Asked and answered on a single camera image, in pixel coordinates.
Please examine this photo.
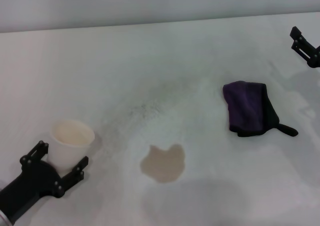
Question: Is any purple rag with black trim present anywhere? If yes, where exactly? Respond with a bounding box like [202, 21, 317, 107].
[222, 80, 299, 138]

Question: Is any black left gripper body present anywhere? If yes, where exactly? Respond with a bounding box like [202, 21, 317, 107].
[0, 160, 63, 223]

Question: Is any white paper cup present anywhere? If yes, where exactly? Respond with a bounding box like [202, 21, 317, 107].
[48, 119, 96, 173]

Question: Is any brown water stain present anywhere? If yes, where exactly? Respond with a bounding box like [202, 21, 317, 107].
[139, 143, 186, 184]

